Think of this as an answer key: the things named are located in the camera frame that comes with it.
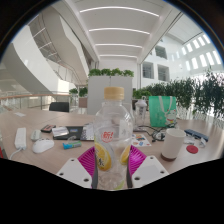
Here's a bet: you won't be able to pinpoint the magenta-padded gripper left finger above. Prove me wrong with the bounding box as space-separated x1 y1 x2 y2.
56 145 99 190

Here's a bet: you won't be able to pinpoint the silver foil packet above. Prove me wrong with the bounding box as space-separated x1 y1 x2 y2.
51 126 70 138

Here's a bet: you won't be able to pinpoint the white planter box with plants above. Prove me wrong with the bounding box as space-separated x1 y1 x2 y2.
86 67 135 116

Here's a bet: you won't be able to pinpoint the small dark phone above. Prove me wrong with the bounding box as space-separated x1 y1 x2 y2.
40 123 57 134

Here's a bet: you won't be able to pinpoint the white paper cup mug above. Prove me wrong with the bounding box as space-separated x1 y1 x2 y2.
161 127 187 162

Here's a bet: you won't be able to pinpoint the green tote bag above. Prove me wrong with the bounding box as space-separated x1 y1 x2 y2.
148 95 178 129

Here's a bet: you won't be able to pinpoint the black cable bundle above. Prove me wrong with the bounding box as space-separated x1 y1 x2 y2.
133 125 167 143

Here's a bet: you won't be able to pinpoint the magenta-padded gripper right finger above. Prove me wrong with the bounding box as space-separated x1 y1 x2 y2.
126 144 170 189

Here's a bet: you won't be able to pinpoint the black mouse pad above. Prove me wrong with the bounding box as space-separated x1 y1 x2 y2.
53 125 85 141

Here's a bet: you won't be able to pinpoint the flat round red coaster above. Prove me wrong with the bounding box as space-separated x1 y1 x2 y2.
186 144 200 155

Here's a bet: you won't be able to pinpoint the black office chair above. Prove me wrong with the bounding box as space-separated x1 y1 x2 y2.
48 101 70 113

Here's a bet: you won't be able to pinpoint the clear bottle with tan cap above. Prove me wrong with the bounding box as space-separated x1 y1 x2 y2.
92 86 135 191

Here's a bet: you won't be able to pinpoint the colourful sticker sheet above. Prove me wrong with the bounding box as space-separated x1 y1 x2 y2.
131 133 152 148

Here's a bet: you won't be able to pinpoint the clear shaker bottle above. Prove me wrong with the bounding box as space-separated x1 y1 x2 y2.
133 97 148 128

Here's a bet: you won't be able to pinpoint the blue green tube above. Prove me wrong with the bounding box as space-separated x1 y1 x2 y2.
62 140 83 150

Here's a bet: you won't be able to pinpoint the white power strip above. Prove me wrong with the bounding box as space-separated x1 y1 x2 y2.
13 126 28 151

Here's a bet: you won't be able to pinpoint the long ceiling light strips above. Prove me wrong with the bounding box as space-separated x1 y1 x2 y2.
78 5 161 60

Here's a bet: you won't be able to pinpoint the row of green hedge plants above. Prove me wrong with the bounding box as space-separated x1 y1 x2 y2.
132 70 224 122

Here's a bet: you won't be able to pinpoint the white computer mouse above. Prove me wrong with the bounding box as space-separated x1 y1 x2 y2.
31 137 55 155

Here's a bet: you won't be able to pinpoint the white charger block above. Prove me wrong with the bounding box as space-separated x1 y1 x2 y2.
30 128 42 142

